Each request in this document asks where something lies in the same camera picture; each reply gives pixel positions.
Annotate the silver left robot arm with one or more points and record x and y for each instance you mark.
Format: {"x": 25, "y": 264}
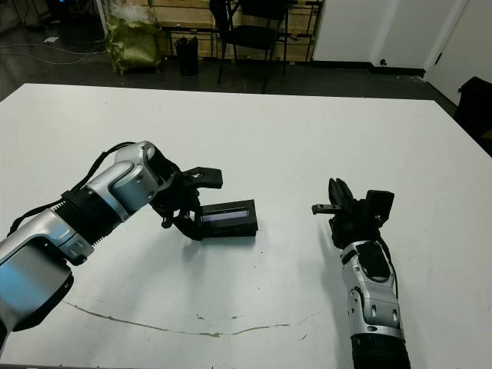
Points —
{"x": 77, "y": 223}

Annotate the white paper sheet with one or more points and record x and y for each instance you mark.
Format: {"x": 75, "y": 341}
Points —
{"x": 51, "y": 39}

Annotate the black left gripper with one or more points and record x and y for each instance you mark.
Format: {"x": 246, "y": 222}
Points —
{"x": 175, "y": 200}

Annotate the black waste bin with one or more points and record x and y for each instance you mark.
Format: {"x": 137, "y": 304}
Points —
{"x": 187, "y": 55}

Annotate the black chair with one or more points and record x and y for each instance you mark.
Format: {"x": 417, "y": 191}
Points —
{"x": 253, "y": 32}

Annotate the black seat back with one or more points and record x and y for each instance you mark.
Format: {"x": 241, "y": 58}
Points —
{"x": 474, "y": 107}

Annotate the green sack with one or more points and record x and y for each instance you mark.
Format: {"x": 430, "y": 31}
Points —
{"x": 132, "y": 48}

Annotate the clear plastic bag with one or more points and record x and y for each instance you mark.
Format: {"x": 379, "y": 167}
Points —
{"x": 128, "y": 11}

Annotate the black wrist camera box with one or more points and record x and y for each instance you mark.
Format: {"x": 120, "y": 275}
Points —
{"x": 380, "y": 203}
{"x": 205, "y": 177}

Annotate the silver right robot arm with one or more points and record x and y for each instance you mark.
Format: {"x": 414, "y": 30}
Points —
{"x": 373, "y": 292}

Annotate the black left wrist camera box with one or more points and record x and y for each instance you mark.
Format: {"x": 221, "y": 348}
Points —
{"x": 205, "y": 177}

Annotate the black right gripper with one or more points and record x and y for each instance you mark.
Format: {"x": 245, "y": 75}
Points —
{"x": 353, "y": 225}

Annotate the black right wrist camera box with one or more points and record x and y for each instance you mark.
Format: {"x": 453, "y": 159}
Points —
{"x": 380, "y": 203}

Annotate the black box lid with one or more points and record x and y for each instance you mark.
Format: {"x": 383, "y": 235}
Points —
{"x": 230, "y": 221}

